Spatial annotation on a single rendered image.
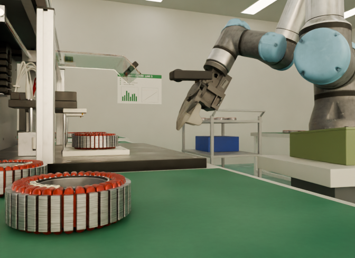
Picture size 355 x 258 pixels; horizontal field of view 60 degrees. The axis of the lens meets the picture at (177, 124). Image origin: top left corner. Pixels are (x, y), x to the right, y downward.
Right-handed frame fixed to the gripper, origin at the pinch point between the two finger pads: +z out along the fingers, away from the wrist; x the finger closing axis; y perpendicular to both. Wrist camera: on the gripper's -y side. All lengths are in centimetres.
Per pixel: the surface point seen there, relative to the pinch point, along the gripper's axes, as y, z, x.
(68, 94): -28.0, 8.1, -3.2
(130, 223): -14, 19, -53
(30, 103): -33.9, 14.3, -3.5
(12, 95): -38.0, 14.5, -2.9
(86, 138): -19.3, 15.0, -5.1
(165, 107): 110, -111, 532
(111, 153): -12.9, 15.2, -7.5
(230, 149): 140, -49, 242
